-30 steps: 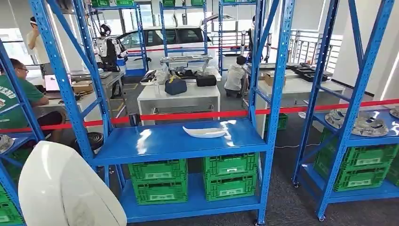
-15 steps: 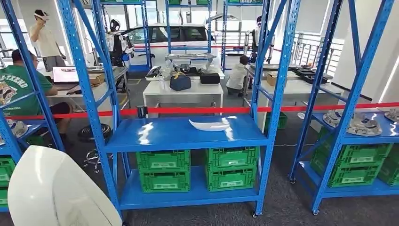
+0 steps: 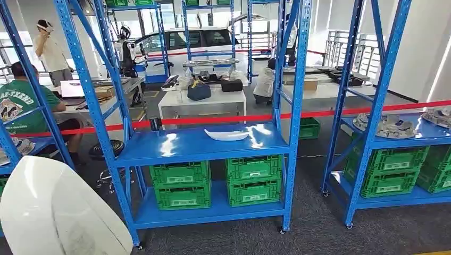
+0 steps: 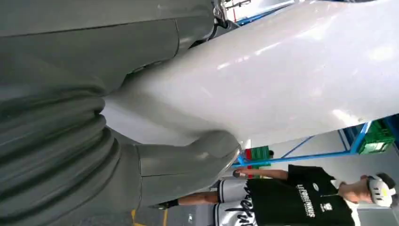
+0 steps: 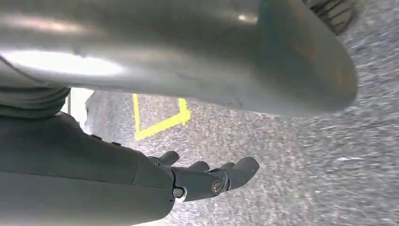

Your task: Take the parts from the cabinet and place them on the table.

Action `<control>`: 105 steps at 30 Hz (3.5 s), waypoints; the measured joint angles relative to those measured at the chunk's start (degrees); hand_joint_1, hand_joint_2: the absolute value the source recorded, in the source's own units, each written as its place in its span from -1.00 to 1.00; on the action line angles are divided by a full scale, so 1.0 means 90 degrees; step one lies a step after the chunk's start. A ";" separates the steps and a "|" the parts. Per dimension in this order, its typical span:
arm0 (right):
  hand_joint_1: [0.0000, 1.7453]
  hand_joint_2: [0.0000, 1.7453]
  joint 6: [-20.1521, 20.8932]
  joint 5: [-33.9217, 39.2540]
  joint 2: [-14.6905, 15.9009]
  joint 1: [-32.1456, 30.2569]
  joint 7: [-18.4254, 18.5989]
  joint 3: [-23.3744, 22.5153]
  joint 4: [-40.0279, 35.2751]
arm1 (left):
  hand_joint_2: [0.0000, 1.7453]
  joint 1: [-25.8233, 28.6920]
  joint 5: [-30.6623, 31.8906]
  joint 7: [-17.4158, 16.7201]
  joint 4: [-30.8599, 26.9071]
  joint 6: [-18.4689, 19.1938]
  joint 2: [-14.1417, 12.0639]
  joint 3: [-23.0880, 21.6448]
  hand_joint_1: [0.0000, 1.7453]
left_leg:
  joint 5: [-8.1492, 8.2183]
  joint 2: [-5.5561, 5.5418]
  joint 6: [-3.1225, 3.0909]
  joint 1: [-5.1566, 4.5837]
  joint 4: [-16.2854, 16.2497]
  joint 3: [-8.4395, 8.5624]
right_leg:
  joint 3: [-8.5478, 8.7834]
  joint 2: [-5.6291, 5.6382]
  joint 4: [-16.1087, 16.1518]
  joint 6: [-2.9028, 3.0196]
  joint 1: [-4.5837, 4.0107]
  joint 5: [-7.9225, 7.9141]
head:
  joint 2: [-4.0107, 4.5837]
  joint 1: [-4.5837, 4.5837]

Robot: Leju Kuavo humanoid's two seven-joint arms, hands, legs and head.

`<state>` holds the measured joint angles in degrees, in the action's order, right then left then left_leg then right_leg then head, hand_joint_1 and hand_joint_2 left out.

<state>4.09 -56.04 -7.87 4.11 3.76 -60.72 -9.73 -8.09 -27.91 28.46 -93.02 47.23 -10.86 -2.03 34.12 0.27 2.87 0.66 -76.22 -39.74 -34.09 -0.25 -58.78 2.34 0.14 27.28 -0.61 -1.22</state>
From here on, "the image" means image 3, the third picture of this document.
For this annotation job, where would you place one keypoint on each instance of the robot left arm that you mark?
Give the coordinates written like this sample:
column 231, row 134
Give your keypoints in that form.
column 53, row 211

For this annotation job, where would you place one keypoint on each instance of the white curved plastic part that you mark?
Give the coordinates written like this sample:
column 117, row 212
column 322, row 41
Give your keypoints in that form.
column 227, row 135

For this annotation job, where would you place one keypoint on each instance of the red barrier belt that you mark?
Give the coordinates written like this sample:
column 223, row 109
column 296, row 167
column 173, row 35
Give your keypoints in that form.
column 225, row 119

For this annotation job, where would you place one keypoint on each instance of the blue metal shelf rack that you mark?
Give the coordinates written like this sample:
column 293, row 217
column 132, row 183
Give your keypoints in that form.
column 249, row 35
column 53, row 123
column 428, row 133
column 184, row 28
column 162, row 35
column 197, row 144

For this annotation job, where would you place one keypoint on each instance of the white table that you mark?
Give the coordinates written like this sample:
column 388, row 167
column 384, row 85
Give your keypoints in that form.
column 201, row 102

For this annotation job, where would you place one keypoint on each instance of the black case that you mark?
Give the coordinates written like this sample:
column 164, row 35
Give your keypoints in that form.
column 232, row 85

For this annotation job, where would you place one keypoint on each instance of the dark blue bag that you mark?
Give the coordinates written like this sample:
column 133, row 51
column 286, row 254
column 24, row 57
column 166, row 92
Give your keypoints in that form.
column 199, row 91

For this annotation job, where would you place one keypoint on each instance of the green plastic crate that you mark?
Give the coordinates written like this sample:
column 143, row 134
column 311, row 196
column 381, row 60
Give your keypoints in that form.
column 437, row 181
column 398, row 160
column 254, row 193
column 179, row 173
column 183, row 197
column 309, row 128
column 253, row 169
column 440, row 156
column 2, row 185
column 387, row 184

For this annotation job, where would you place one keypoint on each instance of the crouching person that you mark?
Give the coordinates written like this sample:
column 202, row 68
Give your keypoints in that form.
column 264, row 84

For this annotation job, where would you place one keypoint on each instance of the black tablet device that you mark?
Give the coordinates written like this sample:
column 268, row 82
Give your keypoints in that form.
column 170, row 81

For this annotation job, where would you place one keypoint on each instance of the white car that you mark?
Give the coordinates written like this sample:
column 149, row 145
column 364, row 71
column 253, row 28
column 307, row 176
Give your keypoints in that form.
column 211, row 40

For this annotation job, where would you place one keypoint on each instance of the cardboard box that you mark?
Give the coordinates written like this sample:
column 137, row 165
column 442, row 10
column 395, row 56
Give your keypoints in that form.
column 104, row 92
column 311, row 85

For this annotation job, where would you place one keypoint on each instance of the steel desk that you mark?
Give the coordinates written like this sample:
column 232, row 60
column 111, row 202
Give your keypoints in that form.
column 132, row 83

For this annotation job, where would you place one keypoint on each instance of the pale steel bench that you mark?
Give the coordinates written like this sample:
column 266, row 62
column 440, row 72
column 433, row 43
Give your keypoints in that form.
column 324, row 91

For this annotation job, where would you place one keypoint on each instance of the black round stool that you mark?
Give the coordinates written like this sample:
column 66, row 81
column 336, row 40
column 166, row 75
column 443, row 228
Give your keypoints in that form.
column 105, row 148

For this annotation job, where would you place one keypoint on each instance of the black and white humanoid robot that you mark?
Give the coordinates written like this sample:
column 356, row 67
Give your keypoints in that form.
column 127, row 52

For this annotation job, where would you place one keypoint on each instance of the black tray stack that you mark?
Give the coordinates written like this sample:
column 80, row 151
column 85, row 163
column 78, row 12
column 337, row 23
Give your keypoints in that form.
column 347, row 77

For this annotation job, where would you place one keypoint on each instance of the white metal railing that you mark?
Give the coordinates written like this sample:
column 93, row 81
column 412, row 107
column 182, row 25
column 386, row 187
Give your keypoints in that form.
column 356, row 49

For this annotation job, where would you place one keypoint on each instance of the open laptop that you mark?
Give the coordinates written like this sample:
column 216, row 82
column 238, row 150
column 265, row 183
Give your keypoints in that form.
column 72, row 89

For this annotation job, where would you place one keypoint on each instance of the grey metal car part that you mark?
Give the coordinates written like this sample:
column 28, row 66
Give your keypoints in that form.
column 438, row 117
column 387, row 126
column 23, row 146

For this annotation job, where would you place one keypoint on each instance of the standing person with headset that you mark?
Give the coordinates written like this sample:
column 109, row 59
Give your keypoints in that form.
column 53, row 52

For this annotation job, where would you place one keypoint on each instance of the seated person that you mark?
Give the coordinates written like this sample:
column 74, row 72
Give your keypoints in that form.
column 21, row 102

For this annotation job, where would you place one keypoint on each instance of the black belt post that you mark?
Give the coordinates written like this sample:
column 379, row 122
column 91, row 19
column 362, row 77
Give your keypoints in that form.
column 155, row 124

